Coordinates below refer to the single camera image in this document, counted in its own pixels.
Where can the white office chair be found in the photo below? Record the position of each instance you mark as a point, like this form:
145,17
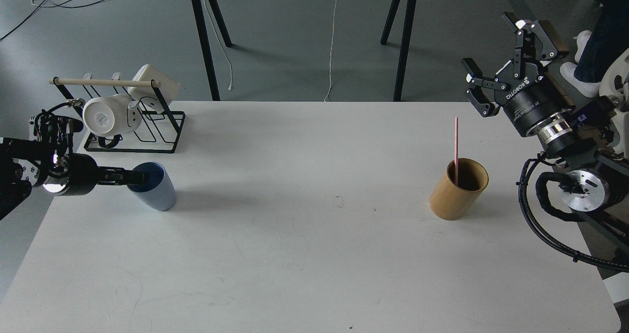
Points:
615,87

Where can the person leg with white shoe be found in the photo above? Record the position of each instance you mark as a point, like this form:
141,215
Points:
597,50

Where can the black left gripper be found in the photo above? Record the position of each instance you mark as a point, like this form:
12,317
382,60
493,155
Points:
78,174

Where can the pink chopstick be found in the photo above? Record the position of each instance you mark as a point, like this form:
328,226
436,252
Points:
456,151

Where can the blue plastic cup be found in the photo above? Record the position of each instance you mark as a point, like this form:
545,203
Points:
158,192

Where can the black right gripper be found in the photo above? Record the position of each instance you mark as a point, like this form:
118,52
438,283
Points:
521,87

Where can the black wire mug rack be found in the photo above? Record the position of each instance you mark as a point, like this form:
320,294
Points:
161,127

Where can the white round mug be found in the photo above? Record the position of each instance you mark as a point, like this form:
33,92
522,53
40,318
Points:
107,116

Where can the bamboo wooden cup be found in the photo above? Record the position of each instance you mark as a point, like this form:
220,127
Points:
458,189

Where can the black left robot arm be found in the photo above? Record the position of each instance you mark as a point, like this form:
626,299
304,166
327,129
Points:
49,160

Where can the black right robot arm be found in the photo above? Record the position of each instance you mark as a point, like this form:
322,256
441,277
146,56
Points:
590,177

